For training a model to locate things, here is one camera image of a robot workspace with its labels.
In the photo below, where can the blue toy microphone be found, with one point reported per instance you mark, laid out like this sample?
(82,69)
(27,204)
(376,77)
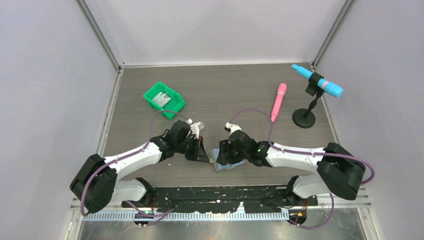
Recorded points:
(317,82)

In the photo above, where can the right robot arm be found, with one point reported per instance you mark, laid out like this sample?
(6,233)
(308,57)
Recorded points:
(332,169)

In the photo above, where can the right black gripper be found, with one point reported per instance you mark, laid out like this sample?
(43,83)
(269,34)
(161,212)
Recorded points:
(225,146)

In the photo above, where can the grey card in bin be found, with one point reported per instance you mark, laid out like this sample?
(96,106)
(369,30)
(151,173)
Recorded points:
(161,99)

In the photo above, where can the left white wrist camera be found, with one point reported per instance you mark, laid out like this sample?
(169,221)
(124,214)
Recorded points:
(195,128)

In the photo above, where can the green plastic bin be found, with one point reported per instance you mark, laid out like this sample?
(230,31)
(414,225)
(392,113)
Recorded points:
(176,104)

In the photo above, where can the pink toy microphone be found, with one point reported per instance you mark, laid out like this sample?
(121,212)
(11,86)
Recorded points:
(281,91)

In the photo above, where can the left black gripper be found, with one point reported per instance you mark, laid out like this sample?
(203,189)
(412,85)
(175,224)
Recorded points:
(199,151)

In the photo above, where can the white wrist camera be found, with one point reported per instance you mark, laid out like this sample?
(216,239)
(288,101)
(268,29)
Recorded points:
(231,128)
(195,128)

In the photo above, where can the black microphone stand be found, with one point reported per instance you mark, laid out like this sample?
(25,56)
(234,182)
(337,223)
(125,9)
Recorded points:
(304,118)

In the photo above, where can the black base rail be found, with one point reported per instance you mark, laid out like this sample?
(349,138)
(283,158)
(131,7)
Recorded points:
(222,199)

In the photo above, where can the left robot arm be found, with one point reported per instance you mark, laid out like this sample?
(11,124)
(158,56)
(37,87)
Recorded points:
(100,179)

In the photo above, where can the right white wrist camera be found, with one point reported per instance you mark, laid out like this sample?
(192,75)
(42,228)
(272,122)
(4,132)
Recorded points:
(231,128)

